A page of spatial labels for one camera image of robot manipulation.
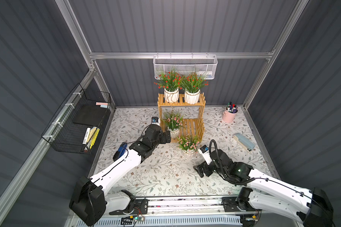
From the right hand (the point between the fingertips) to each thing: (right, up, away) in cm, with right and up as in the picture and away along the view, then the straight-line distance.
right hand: (201, 163), depth 78 cm
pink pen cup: (+26, +26, +30) cm, 48 cm away
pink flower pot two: (-7, +10, +3) cm, 12 cm away
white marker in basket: (-59, +17, -7) cm, 62 cm away
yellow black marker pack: (-56, +17, -7) cm, 59 cm away
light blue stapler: (+33, +8, +14) cm, 37 cm away
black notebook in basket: (-61, +27, -1) cm, 67 cm away
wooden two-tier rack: (-3, +19, +29) cm, 35 cm away
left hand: (-22, +17, +3) cm, 28 cm away
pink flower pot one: (-15, +24, +11) cm, 31 cm away
